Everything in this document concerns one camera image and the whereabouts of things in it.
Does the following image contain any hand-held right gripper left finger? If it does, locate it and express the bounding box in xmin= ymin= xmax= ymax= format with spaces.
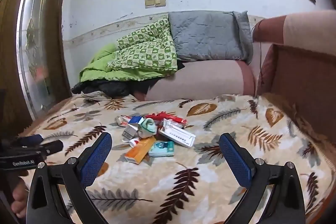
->
xmin=26 ymin=132 xmax=113 ymax=224

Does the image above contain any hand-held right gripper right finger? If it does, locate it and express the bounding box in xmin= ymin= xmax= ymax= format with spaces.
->
xmin=219 ymin=133 xmax=306 ymax=224

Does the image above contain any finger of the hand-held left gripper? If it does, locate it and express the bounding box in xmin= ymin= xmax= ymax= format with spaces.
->
xmin=37 ymin=139 xmax=63 ymax=156
xmin=16 ymin=134 xmax=44 ymax=146

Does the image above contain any white tube red label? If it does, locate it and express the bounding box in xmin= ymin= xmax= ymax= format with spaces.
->
xmin=115 ymin=115 xmax=136 ymax=128

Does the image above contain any red torn carton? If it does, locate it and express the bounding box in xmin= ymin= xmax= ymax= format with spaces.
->
xmin=145 ymin=112 xmax=188 ymax=128

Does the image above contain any person's left hand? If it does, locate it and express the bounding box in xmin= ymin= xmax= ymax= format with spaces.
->
xmin=8 ymin=169 xmax=30 ymax=219

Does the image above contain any leaf print blanket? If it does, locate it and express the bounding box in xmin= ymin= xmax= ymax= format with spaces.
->
xmin=18 ymin=93 xmax=334 ymax=224

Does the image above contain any small grey box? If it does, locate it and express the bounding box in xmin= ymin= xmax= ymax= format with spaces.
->
xmin=122 ymin=124 xmax=139 ymax=142

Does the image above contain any orange box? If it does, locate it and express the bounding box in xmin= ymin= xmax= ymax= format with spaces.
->
xmin=124 ymin=136 xmax=157 ymax=164

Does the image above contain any green white crumpled wrapper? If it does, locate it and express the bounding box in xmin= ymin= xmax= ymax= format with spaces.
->
xmin=138 ymin=119 xmax=158 ymax=139

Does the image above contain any long white box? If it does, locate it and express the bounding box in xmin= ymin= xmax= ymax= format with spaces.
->
xmin=157 ymin=119 xmax=196 ymax=148

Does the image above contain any teal box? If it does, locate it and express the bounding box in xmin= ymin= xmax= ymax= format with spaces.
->
xmin=148 ymin=141 xmax=175 ymax=158

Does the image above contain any black jacket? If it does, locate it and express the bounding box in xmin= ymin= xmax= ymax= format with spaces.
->
xmin=71 ymin=61 xmax=184 ymax=99

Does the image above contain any pink sofa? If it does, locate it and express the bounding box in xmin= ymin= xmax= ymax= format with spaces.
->
xmin=136 ymin=10 xmax=336 ymax=146

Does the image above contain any wooden door with glass panel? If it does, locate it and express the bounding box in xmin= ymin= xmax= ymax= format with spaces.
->
xmin=0 ymin=0 xmax=73 ymax=130

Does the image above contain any green checkered quilt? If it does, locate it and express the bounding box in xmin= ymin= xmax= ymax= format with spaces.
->
xmin=79 ymin=15 xmax=179 ymax=83

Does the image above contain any grey quilted pillow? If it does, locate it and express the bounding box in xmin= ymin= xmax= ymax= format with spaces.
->
xmin=168 ymin=11 xmax=254 ymax=65

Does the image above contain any thin dark cable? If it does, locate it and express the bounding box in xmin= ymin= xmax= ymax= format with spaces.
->
xmin=251 ymin=19 xmax=264 ymax=79

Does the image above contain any beige light switch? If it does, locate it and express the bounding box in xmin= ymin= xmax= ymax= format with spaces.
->
xmin=145 ymin=0 xmax=167 ymax=9

